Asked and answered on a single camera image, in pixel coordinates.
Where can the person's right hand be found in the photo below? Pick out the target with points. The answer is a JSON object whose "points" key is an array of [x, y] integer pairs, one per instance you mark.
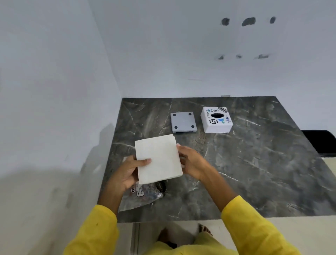
{"points": [[193, 163]]}

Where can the person's right forearm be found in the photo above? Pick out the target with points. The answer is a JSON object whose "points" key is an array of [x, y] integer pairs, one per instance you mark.
{"points": [[236, 210]]}

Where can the white square foam block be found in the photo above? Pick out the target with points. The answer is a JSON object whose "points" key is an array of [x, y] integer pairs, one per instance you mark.
{"points": [[158, 158]]}

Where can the white box with stickers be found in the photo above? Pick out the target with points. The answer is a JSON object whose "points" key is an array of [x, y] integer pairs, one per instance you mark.
{"points": [[216, 119]]}

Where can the person's left hand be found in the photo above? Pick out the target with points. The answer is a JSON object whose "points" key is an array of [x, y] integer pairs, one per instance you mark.
{"points": [[126, 170]]}

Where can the person's foot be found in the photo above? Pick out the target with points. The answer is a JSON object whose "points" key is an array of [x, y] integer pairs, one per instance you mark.
{"points": [[204, 229]]}

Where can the person's yellow garment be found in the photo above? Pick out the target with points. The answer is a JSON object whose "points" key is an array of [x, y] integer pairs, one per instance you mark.
{"points": [[183, 245]]}

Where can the person's right fingers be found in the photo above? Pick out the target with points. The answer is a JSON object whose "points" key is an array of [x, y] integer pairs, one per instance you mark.
{"points": [[181, 155]]}

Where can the person's left forearm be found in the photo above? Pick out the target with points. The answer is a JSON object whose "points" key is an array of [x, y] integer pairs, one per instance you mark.
{"points": [[105, 210]]}

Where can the grey square plate with holes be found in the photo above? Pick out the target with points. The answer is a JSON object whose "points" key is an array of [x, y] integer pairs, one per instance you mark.
{"points": [[183, 121]]}

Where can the black chair seat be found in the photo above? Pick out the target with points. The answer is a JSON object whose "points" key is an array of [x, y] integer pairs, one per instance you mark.
{"points": [[319, 141]]}

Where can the person's left thumb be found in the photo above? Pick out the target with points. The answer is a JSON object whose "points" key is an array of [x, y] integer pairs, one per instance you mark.
{"points": [[143, 163]]}

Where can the clear plastic bag with parts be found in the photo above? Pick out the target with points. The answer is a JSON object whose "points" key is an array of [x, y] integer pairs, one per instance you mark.
{"points": [[143, 195]]}

